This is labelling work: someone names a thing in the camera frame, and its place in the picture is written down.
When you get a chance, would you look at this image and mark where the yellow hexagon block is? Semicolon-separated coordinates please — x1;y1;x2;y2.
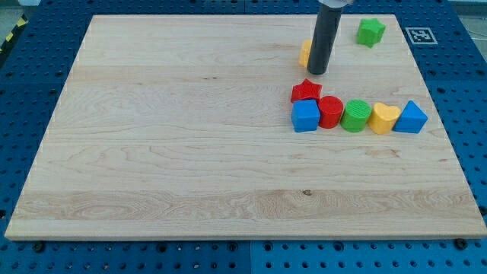
298;40;312;68

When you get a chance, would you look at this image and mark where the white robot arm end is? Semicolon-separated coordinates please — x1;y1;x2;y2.
318;0;355;8

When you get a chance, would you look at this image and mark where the red star block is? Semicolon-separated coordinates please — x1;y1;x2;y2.
290;78;323;103

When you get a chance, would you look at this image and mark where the green star block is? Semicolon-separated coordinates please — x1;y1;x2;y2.
357;18;386;48

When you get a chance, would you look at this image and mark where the blue cube block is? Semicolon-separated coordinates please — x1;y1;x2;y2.
291;100;320;132

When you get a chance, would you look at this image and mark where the light wooden board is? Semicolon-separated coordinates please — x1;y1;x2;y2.
5;14;486;241

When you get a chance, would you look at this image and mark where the red cylinder block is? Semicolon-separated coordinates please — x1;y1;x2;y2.
318;96;344;129

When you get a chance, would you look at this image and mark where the green cylinder block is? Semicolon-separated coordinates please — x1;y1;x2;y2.
340;99;371;132

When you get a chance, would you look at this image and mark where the yellow heart block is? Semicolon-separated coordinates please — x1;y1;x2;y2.
368;102;402;135

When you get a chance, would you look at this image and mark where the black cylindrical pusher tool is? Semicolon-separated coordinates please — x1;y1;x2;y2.
307;4;344;75

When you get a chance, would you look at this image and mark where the blue triangle block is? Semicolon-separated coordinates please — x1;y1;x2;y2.
393;100;428;134

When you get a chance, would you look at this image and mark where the white fiducial marker tag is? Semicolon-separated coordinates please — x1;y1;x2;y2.
406;27;438;45

